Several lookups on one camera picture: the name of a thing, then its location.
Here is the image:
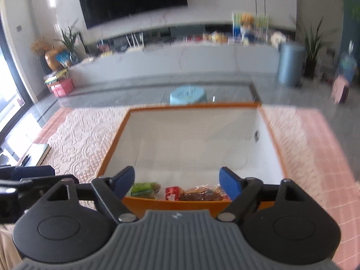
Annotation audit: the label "pink cardboard box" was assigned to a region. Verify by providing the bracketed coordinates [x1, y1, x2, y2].
[46, 78, 75, 98]

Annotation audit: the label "lime green snack packet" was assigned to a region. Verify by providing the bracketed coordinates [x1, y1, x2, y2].
[130, 182, 162, 200]

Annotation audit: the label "clear brown snack packet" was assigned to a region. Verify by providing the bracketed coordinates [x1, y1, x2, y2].
[179, 184, 234, 202]

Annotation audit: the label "tall leafy potted plant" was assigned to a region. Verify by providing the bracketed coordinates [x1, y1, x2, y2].
[294, 16, 334, 78]

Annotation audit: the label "person's beige clothing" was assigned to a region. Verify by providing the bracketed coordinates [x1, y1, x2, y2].
[0, 223, 22, 270]

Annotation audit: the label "orange vase with dried stems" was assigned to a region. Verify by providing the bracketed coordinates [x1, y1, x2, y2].
[30, 38, 65, 71]

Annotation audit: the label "grey pedal trash can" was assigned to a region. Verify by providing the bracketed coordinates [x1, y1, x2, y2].
[277, 42, 306, 88]

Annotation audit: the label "white lace tablecloth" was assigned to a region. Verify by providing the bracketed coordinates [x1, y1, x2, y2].
[46, 104, 313, 209]

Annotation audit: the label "grey notebook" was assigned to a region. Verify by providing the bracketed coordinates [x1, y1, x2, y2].
[19, 143, 52, 167]

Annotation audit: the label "small red snack packet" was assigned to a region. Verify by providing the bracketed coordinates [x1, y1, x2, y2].
[165, 185, 187, 202]

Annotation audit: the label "green plant beside vase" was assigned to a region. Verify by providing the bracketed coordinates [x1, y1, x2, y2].
[54, 19, 83, 63]

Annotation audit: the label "white marble media counter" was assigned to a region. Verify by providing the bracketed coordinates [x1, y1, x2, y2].
[68, 38, 282, 87]

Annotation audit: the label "orange-rimmed white storage box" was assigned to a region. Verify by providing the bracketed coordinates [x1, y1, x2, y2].
[96, 102, 290, 219]

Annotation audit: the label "black wall television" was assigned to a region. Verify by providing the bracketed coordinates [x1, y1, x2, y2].
[75, 0, 189, 30]

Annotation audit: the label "light blue plastic stool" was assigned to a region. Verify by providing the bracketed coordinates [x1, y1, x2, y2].
[169, 85, 208, 106]

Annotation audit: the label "white antenna router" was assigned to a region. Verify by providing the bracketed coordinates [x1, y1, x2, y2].
[124, 32, 146, 49]

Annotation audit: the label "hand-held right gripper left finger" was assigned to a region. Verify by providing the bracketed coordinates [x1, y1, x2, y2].
[42, 165, 139, 223]

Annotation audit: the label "blue water jug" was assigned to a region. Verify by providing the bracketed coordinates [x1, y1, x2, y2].
[338, 41, 358, 83]

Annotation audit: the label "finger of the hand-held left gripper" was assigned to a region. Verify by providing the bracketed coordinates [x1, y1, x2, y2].
[0, 165, 80, 200]

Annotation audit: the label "pink space heater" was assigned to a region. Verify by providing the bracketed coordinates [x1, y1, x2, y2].
[331, 76, 351, 105]

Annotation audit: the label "pink grid tablecloth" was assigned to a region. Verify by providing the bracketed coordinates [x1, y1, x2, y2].
[35, 105, 360, 263]

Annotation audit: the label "snack bags on counter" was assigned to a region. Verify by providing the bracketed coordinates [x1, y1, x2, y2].
[202, 31, 229, 44]

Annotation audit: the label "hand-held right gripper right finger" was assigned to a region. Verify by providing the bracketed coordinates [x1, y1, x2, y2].
[217, 166, 308, 222]

